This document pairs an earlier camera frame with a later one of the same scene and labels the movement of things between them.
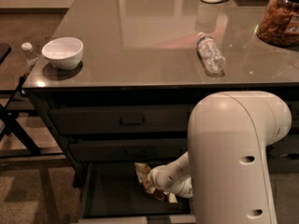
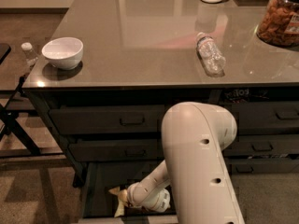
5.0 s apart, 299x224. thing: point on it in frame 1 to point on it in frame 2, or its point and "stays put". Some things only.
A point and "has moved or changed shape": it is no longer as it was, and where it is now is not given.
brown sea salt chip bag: [142, 174] has moved or changed shape
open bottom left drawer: [113, 194] stays put
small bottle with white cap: [30, 54] stays put
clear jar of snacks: [279, 21] stays put
